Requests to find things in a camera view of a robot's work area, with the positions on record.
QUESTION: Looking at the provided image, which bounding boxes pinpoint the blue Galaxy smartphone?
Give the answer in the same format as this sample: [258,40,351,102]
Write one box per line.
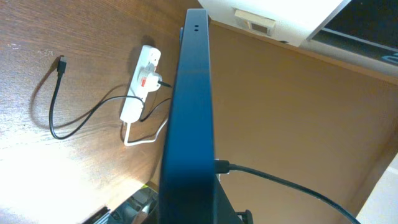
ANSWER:
[159,9,215,224]

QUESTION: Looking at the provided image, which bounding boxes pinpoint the black USB charging cable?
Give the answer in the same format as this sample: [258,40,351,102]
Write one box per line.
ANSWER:
[49,55,173,141]

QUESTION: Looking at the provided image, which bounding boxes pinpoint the white USB charger adapter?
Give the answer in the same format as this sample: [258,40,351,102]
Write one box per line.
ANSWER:
[138,70,162,92]

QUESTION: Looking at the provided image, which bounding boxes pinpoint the white power strip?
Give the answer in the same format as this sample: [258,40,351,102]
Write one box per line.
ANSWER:
[120,45,161,123]

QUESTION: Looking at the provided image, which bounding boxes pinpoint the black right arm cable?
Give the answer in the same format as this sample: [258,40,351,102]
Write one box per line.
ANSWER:
[214,159,363,224]

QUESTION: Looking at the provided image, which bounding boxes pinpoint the white power strip cord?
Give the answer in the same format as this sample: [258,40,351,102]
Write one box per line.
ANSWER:
[123,117,170,147]

